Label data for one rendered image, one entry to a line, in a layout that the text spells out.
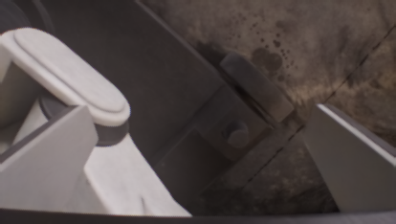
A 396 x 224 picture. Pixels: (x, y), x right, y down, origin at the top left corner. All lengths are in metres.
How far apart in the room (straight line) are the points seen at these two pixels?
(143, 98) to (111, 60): 0.10
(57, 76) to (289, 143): 0.63
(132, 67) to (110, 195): 0.26
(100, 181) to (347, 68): 0.67
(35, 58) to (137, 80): 0.19
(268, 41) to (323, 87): 0.22
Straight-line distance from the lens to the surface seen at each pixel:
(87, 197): 0.30
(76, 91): 0.32
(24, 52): 0.35
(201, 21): 0.58
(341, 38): 0.69
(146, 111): 0.45
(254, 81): 0.40
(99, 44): 0.46
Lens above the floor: 0.58
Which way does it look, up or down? 70 degrees down
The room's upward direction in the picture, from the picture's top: 175 degrees counter-clockwise
